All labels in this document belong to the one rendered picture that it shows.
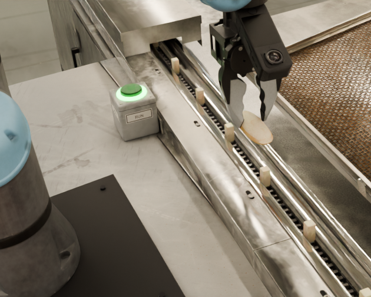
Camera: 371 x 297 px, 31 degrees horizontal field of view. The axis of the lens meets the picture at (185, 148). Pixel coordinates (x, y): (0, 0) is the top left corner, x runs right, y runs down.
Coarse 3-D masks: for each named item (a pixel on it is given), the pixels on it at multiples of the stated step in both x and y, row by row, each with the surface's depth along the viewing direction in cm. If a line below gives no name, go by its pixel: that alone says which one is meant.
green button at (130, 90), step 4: (128, 84) 120; (132, 84) 120; (136, 84) 120; (124, 88) 119; (128, 88) 119; (132, 88) 119; (136, 88) 119; (140, 88) 119; (120, 92) 119; (124, 92) 118; (128, 92) 118; (132, 92) 118; (136, 92) 118; (140, 92) 118; (124, 96) 118; (128, 96) 118; (132, 96) 118
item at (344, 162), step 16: (368, 16) 128; (320, 32) 127; (336, 32) 127; (352, 32) 126; (288, 48) 126; (320, 64) 120; (352, 64) 118; (368, 64) 117; (288, 80) 119; (352, 80) 114; (368, 80) 113; (304, 96) 114; (320, 96) 113; (288, 112) 112; (336, 112) 108; (304, 128) 107; (320, 144) 103; (336, 144) 102; (336, 160) 99; (368, 160) 98; (352, 176) 96; (368, 176) 95; (368, 192) 93
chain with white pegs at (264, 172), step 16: (160, 48) 146; (176, 64) 135; (208, 112) 123; (224, 128) 117; (272, 192) 102; (288, 208) 98; (304, 224) 91; (320, 256) 90; (336, 272) 87; (352, 288) 84; (368, 288) 80
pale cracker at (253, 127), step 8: (248, 112) 105; (248, 120) 102; (256, 120) 102; (240, 128) 102; (248, 128) 101; (256, 128) 100; (264, 128) 100; (248, 136) 100; (256, 136) 99; (264, 136) 99; (272, 136) 99; (264, 144) 98
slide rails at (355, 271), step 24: (168, 48) 144; (168, 72) 135; (192, 72) 134; (192, 96) 126; (240, 168) 106; (264, 192) 100; (288, 192) 100; (288, 216) 95; (312, 216) 95; (336, 240) 90; (336, 288) 83; (360, 288) 83
